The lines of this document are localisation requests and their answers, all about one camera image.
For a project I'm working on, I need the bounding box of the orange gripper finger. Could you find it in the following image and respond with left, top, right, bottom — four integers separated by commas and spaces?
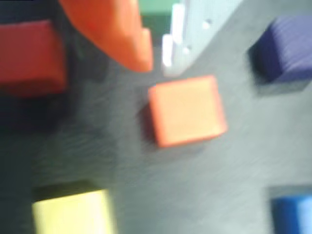
58, 0, 154, 73

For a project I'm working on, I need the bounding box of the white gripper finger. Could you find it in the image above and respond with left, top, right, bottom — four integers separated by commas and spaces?
161, 0, 244, 77

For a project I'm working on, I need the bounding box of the yellow wooden cube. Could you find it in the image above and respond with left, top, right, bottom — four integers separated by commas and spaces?
31, 189, 115, 234

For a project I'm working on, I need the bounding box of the green wooden cube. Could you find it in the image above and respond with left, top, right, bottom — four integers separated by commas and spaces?
138, 0, 175, 42

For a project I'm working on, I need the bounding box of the orange wooden cube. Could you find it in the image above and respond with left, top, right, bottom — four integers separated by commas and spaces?
147, 75, 229, 148

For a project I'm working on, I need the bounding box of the red wooden cube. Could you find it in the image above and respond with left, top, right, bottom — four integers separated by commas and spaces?
0, 20, 68, 96

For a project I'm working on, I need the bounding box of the purple wooden cube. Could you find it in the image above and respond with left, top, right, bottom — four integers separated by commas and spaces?
248, 16, 312, 85

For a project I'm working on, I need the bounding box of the blue wooden cube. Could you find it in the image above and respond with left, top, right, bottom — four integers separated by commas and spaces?
270, 195, 312, 234

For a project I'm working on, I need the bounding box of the dark grey felt mat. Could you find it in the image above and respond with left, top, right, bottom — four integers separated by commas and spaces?
0, 0, 312, 234

